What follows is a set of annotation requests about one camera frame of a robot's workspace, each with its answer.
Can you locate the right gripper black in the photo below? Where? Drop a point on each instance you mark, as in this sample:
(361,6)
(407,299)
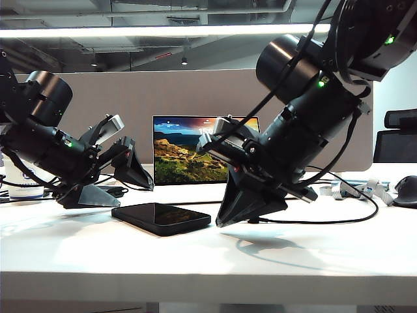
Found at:
(251,153)

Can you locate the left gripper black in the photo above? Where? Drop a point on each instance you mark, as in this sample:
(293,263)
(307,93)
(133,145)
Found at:
(97,163)

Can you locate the black smartphone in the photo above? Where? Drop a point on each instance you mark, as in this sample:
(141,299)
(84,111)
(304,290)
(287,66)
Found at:
(163,218)

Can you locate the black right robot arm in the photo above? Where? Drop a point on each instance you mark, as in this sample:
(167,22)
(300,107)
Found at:
(303,107)

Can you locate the black power adapter brick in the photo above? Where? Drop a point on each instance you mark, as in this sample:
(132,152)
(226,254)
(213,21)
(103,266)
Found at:
(110,190)

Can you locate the white open laptop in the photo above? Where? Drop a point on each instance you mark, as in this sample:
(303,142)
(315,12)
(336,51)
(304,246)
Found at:
(176,156)

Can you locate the white paper cup blue logo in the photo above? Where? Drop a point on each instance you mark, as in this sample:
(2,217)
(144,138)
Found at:
(19,189)

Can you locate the black ceiling spotlight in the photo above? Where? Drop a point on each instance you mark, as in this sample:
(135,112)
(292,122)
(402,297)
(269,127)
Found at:
(184,60)

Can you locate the white ceiling light strip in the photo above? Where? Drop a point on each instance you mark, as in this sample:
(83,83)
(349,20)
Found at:
(130,31)

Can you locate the black office chair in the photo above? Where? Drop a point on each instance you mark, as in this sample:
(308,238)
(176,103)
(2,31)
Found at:
(395,143)

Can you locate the black computer mouse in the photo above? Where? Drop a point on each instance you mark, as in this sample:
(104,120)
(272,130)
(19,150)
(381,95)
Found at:
(407,192)

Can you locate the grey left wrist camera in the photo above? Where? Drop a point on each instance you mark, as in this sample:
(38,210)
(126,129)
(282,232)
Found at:
(114,125)

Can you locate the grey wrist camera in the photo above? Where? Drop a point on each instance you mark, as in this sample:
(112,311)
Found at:
(114,125)
(223,125)

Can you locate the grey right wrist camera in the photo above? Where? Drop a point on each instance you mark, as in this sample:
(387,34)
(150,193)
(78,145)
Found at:
(223,125)

